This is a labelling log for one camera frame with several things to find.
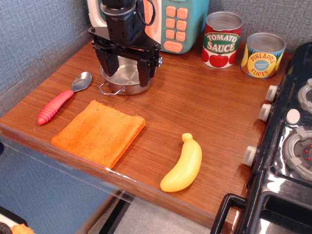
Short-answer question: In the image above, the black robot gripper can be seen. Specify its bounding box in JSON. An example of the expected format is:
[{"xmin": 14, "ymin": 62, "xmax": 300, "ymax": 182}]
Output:
[{"xmin": 88, "ymin": 9, "xmax": 162, "ymax": 87}]

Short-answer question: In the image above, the red handled metal spoon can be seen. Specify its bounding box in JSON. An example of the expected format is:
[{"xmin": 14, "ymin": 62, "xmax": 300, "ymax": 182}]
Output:
[{"xmin": 37, "ymin": 72, "xmax": 92, "ymax": 125}]

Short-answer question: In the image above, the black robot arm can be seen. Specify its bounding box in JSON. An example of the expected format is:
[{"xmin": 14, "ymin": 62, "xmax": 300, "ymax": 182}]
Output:
[{"xmin": 88, "ymin": 0, "xmax": 162, "ymax": 87}]

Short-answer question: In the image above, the tomato sauce can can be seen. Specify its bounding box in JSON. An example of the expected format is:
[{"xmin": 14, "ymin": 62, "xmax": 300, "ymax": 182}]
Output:
[{"xmin": 202, "ymin": 11, "xmax": 243, "ymax": 69}]

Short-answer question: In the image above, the pineapple slices can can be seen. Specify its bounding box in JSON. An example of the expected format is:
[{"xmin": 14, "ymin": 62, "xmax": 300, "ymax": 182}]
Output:
[{"xmin": 241, "ymin": 32, "xmax": 286, "ymax": 79}]

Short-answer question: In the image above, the small steel pot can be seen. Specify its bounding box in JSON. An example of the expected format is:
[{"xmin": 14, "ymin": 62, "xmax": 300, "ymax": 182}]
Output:
[{"xmin": 99, "ymin": 57, "xmax": 154, "ymax": 96}]

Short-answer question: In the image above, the teal toy microwave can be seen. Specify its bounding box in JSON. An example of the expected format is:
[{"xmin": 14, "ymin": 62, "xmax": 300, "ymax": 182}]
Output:
[{"xmin": 87, "ymin": 0, "xmax": 209, "ymax": 54}]

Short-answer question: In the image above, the orange folded cloth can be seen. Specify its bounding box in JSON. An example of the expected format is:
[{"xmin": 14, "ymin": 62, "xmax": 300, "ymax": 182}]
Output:
[{"xmin": 51, "ymin": 100, "xmax": 146, "ymax": 169}]

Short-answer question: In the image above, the yellow toy banana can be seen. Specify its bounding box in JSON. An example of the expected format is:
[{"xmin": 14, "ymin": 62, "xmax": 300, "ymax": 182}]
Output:
[{"xmin": 160, "ymin": 133, "xmax": 202, "ymax": 193}]

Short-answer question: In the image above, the white stove knob middle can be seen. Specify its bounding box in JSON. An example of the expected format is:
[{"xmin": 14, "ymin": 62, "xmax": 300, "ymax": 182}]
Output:
[{"xmin": 258, "ymin": 104, "xmax": 272, "ymax": 122}]

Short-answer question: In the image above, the white stove knob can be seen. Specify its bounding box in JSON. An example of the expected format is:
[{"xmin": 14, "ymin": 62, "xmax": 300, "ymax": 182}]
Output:
[
  {"xmin": 266, "ymin": 85, "xmax": 278, "ymax": 102},
  {"xmin": 258, "ymin": 104, "xmax": 272, "ymax": 122},
  {"xmin": 243, "ymin": 146, "xmax": 257, "ymax": 167}
]

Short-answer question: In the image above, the white stove knob top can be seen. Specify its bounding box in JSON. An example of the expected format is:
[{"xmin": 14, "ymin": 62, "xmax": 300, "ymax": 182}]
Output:
[{"xmin": 266, "ymin": 85, "xmax": 278, "ymax": 102}]

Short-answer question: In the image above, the white stove knob bottom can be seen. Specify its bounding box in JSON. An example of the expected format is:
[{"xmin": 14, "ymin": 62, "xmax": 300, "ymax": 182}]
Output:
[{"xmin": 243, "ymin": 146, "xmax": 257, "ymax": 167}]

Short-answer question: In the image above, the black toy stove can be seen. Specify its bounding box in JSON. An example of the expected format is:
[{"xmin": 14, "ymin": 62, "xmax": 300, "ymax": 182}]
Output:
[{"xmin": 211, "ymin": 42, "xmax": 312, "ymax": 234}]

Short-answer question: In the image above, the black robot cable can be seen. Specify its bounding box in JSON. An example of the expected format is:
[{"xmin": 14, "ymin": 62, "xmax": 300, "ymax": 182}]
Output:
[{"xmin": 135, "ymin": 0, "xmax": 156, "ymax": 27}]

